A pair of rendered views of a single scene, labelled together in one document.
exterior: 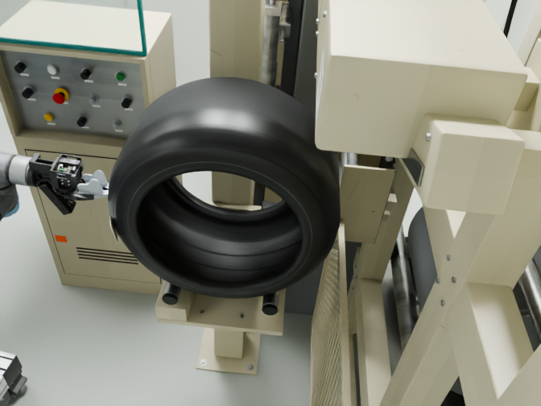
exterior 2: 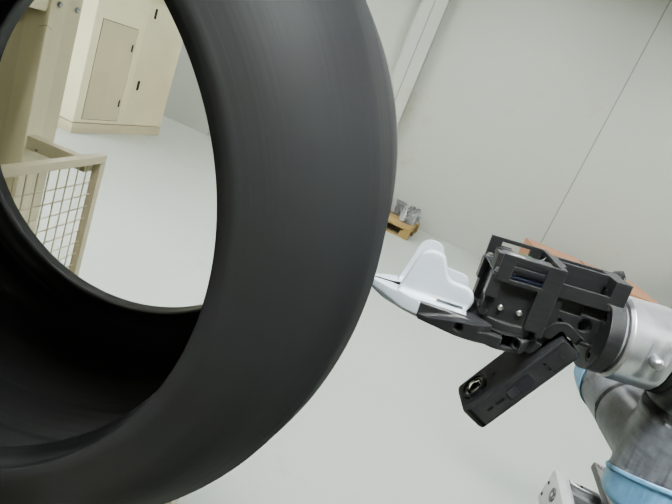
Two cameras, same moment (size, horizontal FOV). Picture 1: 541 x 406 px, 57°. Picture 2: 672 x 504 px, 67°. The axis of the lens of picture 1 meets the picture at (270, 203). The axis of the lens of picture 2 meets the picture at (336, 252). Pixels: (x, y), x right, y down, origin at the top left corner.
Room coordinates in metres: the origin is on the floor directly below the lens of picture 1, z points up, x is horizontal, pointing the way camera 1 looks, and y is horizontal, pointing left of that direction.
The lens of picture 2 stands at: (1.41, 0.37, 1.32)
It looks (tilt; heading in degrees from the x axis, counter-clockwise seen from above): 17 degrees down; 181
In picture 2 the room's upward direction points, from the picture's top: 22 degrees clockwise
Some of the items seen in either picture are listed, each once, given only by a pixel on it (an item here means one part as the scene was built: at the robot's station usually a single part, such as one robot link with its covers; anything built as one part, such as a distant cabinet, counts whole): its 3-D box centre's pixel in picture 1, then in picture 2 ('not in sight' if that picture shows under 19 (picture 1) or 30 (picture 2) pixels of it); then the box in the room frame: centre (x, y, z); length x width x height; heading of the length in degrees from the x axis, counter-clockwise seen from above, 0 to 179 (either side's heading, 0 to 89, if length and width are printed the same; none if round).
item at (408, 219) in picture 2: not in sight; (379, 207); (-4.88, 0.57, 0.15); 1.07 x 0.74 x 0.30; 81
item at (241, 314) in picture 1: (228, 279); not in sight; (1.02, 0.11, 0.80); 0.37 x 0.36 x 0.02; 89
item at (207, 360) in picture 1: (229, 344); not in sight; (1.27, 0.13, 0.01); 0.27 x 0.27 x 0.02; 89
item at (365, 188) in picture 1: (358, 186); not in sight; (1.23, -0.27, 1.05); 0.20 x 0.15 x 0.30; 179
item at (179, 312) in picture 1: (183, 267); not in sight; (1.02, 0.25, 0.84); 0.36 x 0.09 x 0.06; 179
